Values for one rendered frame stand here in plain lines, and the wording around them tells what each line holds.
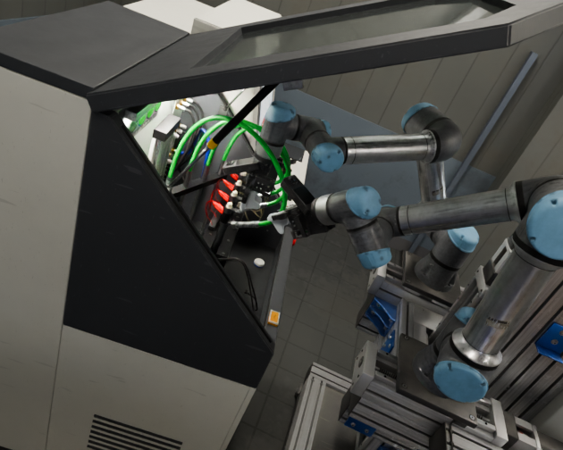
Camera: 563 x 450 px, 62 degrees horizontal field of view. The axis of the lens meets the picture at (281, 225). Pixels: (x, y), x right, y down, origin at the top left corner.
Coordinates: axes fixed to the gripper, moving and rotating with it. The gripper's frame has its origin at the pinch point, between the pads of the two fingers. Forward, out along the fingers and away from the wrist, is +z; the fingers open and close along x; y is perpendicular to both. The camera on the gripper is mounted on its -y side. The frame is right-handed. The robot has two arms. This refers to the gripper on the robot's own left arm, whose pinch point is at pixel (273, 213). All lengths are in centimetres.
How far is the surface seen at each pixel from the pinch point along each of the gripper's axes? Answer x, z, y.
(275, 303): -1.6, 14.0, 27.2
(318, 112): 194, 151, -30
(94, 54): -28, 4, -52
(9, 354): -66, 61, 10
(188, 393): -33, 30, 41
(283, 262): 16.0, 25.8, 20.8
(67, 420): -59, 69, 40
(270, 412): 19, 87, 98
